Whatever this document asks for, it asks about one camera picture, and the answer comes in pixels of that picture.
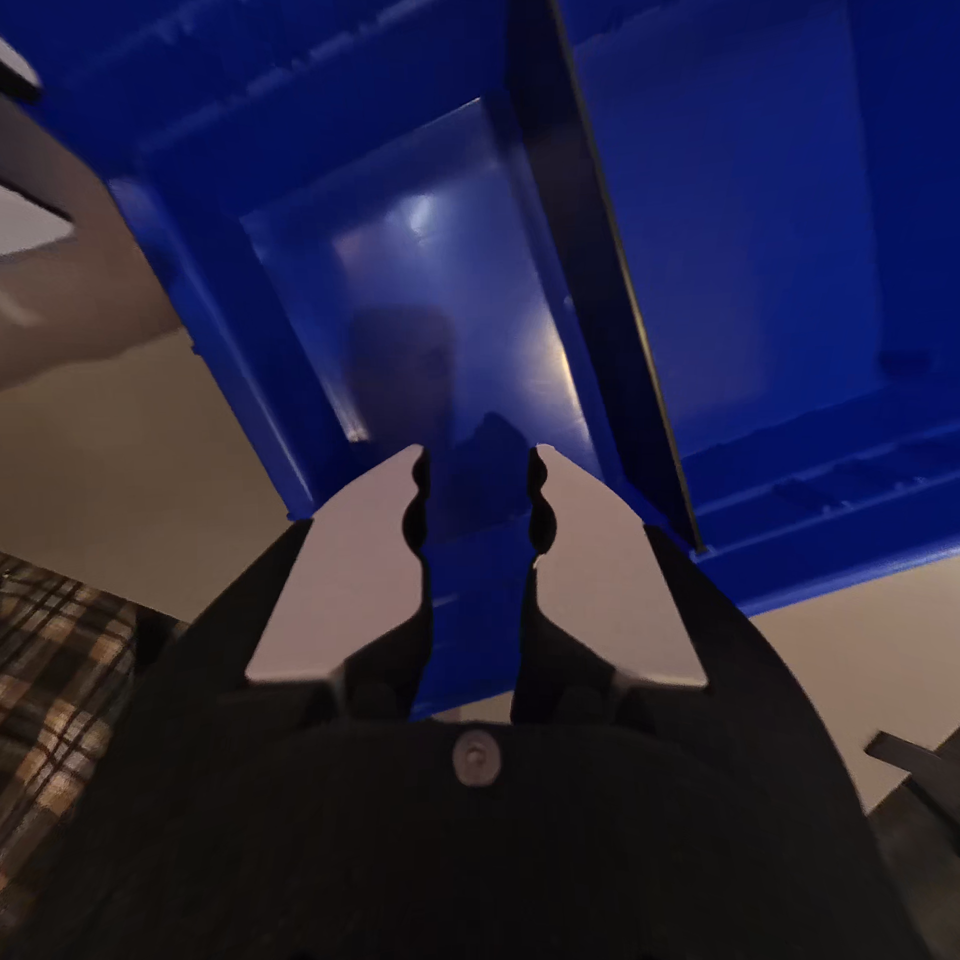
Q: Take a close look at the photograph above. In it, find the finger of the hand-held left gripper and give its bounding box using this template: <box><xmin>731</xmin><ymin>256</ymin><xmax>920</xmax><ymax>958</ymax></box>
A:
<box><xmin>0</xmin><ymin>176</ymin><xmax>80</xmax><ymax>260</ymax></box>
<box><xmin>0</xmin><ymin>37</ymin><xmax>42</xmax><ymax>102</ymax></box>

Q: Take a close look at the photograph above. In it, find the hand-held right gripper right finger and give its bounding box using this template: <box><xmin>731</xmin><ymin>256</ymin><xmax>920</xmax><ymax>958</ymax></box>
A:
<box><xmin>512</xmin><ymin>442</ymin><xmax>711</xmax><ymax>725</ymax></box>

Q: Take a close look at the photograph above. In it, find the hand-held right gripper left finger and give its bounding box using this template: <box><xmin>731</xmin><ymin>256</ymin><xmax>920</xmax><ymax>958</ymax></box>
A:
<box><xmin>246</xmin><ymin>442</ymin><xmax>436</xmax><ymax>723</ymax></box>

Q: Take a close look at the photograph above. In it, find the blue plastic bin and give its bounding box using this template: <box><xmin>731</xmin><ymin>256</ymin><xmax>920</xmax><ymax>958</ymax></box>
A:
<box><xmin>0</xmin><ymin>0</ymin><xmax>960</xmax><ymax>725</ymax></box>

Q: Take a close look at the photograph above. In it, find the person's plaid shirt torso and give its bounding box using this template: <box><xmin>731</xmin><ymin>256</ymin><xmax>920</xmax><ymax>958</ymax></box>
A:
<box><xmin>0</xmin><ymin>553</ymin><xmax>192</xmax><ymax>912</ymax></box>

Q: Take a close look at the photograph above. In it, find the dark bar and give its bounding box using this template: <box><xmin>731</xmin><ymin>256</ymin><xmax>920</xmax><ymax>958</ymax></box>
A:
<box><xmin>862</xmin><ymin>731</ymin><xmax>960</xmax><ymax>811</ymax></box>

